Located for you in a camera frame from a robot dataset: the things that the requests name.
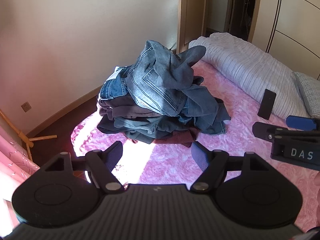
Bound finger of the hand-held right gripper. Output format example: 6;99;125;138
286;115;320;132
252;121;290;144

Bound white wardrobe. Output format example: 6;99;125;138
250;0;320;78

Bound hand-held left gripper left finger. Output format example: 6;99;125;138
40;141;125;194

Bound black phone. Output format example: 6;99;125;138
257;89;277;120

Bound wooden pole rack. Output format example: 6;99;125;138
0;109;58;161

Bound grey checked pillow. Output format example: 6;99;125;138
294;72;320;119

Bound grey jeans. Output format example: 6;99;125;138
152;41;207;91

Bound striped white quilt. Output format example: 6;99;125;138
188;32;310;119

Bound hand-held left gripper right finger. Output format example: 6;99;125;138
190;141;273;193

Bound pink curtain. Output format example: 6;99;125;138
0;125;40;233

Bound wooden door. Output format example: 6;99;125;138
176;0;208;54

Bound pink fluffy rose blanket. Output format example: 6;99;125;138
71;60;320;233

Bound pile of clothes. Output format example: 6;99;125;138
96;40;232;148

